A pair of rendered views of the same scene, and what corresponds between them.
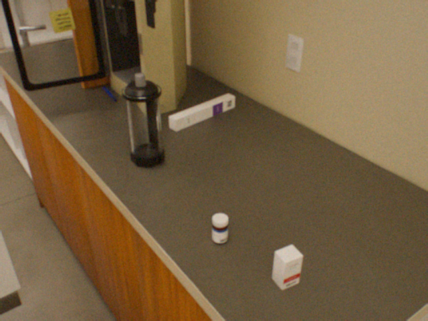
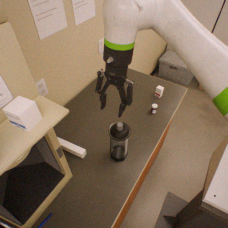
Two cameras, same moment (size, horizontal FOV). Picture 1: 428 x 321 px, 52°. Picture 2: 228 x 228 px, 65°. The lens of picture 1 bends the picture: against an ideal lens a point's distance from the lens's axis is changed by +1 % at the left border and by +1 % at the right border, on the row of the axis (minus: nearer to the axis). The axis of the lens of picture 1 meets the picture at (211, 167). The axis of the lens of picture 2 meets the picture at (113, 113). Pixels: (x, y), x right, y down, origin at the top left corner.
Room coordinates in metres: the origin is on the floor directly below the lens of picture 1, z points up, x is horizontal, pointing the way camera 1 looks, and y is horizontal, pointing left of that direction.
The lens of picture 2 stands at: (1.33, 0.66, 1.85)
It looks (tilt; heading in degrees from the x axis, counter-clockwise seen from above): 48 degrees down; 248
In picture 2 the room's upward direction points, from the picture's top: straight up
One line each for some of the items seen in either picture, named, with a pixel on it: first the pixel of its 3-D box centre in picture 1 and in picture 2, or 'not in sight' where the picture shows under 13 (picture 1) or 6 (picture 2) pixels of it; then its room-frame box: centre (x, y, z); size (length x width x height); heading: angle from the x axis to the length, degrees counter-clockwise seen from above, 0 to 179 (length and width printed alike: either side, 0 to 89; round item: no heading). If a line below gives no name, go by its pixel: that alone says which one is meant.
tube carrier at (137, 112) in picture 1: (144, 124); (119, 142); (1.11, 0.19, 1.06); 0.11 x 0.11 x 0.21
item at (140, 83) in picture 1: (140, 85); (119, 128); (1.11, 0.19, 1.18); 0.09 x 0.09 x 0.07
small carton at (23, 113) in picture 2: not in sight; (23, 114); (1.43, 0.32, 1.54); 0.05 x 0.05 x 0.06; 44
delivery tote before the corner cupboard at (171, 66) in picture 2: not in sight; (178, 67); (-0.64, -1.33, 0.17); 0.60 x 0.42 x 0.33; 124
